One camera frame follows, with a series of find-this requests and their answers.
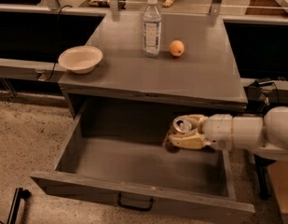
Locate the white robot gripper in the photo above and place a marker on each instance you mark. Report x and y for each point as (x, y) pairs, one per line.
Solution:
(217, 130)

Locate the orange soda can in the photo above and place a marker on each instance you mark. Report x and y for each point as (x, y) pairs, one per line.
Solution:
(180, 125)

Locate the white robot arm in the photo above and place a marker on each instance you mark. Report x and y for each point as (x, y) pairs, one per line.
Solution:
(265, 136)

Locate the grey cabinet counter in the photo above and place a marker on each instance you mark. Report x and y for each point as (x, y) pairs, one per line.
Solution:
(134, 98)

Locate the open grey top drawer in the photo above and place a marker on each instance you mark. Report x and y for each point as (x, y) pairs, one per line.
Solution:
(190, 183)

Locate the black metal stand leg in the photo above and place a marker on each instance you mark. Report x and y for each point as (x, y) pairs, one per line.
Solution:
(260, 170)

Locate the orange fruit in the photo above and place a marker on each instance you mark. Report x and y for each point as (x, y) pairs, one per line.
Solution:
(177, 48)

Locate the cardboard box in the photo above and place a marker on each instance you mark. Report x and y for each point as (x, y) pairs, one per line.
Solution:
(278, 174)

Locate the clear plastic water bottle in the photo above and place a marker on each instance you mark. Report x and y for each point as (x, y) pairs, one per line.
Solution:
(151, 29)

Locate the white paper bowl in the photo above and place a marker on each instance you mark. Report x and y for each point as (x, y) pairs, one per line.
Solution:
(81, 59)

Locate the black drawer handle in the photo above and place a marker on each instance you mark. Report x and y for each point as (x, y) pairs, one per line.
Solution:
(134, 202)

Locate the black metal bracket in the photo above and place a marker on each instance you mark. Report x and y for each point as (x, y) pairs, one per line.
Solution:
(20, 194)

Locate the grey metal rail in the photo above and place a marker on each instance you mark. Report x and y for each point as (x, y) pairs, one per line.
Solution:
(30, 70)

